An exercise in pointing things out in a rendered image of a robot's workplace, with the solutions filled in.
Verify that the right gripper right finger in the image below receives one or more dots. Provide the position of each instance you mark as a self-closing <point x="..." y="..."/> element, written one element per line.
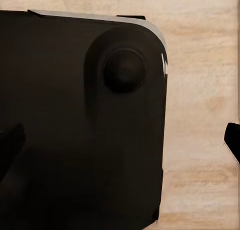
<point x="232" y="139"/>

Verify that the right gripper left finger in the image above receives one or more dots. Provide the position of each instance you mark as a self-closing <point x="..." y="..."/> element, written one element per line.
<point x="12" y="139"/>

